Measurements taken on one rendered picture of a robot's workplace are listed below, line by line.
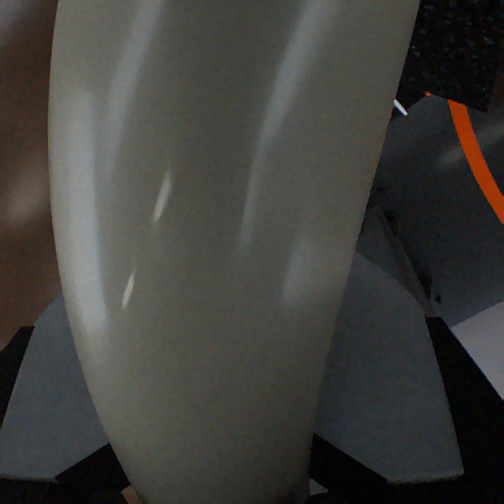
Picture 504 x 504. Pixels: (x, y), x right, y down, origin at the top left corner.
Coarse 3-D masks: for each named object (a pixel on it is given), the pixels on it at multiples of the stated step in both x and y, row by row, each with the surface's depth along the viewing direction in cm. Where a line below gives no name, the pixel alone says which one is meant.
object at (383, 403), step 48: (384, 288) 9; (336, 336) 8; (384, 336) 8; (336, 384) 7; (384, 384) 7; (432, 384) 7; (336, 432) 6; (384, 432) 6; (432, 432) 6; (336, 480) 6; (384, 480) 5; (432, 480) 5
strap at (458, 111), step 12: (456, 108) 90; (456, 120) 91; (468, 120) 91; (468, 132) 93; (468, 144) 95; (468, 156) 97; (480, 156) 96; (480, 168) 98; (480, 180) 100; (492, 180) 100; (492, 192) 102; (492, 204) 104
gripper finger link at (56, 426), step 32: (64, 320) 8; (32, 352) 7; (64, 352) 8; (32, 384) 7; (64, 384) 7; (32, 416) 6; (64, 416) 6; (96, 416) 6; (0, 448) 5; (32, 448) 6; (64, 448) 6; (96, 448) 6; (32, 480) 5; (64, 480) 5; (96, 480) 6; (128, 480) 6
